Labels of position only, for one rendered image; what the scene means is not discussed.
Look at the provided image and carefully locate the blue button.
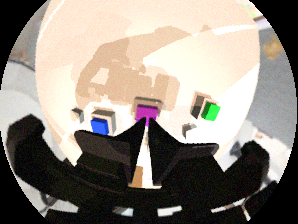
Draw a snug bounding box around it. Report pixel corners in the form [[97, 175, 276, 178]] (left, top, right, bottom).
[[90, 109, 116, 136]]

